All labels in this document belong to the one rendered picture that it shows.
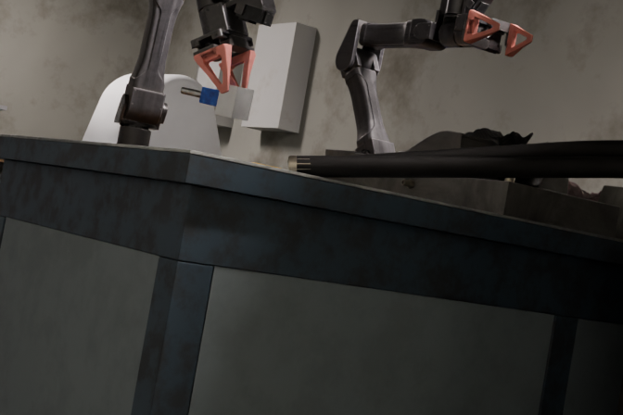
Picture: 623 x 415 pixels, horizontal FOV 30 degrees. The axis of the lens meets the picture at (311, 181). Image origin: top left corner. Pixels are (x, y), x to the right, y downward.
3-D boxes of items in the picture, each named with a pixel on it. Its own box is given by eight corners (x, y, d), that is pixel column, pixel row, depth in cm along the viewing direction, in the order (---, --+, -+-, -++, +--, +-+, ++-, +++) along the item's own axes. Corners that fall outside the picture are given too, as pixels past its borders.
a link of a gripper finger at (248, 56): (265, 92, 199) (253, 41, 201) (242, 86, 193) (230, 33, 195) (234, 104, 203) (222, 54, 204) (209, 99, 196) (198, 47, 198)
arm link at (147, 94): (158, 127, 227) (196, -37, 224) (125, 120, 225) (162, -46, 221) (151, 122, 233) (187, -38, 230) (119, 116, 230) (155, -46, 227)
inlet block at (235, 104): (170, 104, 200) (176, 73, 200) (187, 106, 205) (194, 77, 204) (231, 118, 194) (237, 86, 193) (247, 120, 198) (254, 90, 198)
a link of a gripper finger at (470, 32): (519, 16, 235) (487, 18, 243) (494, 7, 231) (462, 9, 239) (513, 49, 235) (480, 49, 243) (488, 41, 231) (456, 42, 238)
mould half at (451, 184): (317, 195, 220) (329, 125, 220) (421, 216, 235) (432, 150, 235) (502, 220, 179) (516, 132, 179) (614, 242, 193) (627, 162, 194)
